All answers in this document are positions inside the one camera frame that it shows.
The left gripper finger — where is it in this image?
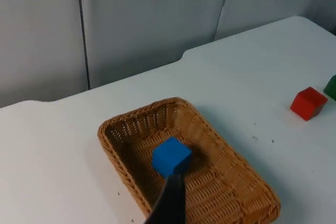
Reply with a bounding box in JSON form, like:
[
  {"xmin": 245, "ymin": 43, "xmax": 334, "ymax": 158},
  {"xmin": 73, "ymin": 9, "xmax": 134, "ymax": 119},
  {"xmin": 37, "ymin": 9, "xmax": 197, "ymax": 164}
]
[{"xmin": 143, "ymin": 173, "xmax": 187, "ymax": 224}]

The blue cube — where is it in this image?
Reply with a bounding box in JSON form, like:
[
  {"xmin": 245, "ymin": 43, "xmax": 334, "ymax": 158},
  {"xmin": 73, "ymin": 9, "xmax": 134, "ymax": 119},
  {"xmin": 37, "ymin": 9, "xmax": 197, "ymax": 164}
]
[{"xmin": 151, "ymin": 136, "xmax": 194, "ymax": 179}]

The pale brown wicker basket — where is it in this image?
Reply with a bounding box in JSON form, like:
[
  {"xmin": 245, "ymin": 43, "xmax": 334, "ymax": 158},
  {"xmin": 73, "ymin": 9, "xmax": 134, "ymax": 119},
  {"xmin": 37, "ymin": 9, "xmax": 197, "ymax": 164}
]
[{"xmin": 97, "ymin": 97, "xmax": 281, "ymax": 224}]

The red cube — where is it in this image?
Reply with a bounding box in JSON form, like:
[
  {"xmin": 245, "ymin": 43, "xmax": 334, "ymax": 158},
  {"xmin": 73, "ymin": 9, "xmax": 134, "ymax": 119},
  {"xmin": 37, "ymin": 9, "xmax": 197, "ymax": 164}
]
[{"xmin": 289, "ymin": 86, "xmax": 329, "ymax": 121}]

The green cube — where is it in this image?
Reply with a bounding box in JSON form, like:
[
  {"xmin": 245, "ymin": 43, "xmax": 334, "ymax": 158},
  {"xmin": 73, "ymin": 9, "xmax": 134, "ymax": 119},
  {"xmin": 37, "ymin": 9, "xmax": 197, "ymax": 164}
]
[{"xmin": 323, "ymin": 74, "xmax": 336, "ymax": 102}]

